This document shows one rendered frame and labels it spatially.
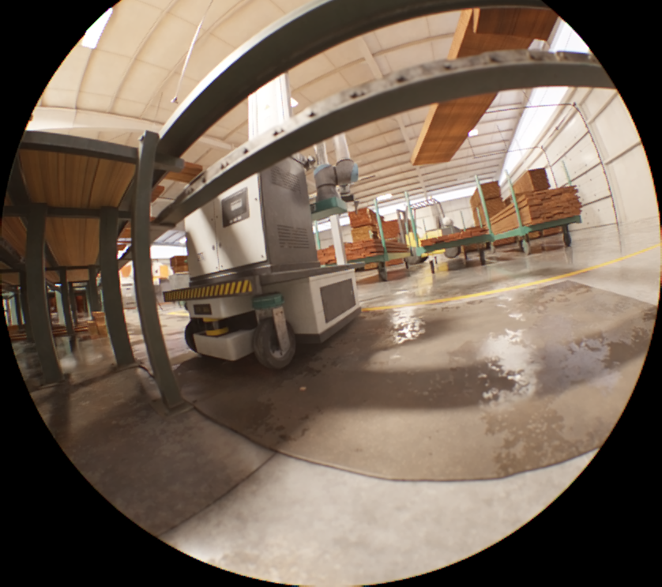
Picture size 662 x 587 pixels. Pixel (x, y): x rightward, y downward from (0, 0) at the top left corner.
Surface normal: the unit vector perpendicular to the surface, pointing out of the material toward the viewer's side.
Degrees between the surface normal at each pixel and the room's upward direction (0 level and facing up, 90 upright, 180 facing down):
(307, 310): 90
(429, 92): 180
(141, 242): 90
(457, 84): 180
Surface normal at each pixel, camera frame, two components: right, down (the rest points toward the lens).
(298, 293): -0.43, 0.01
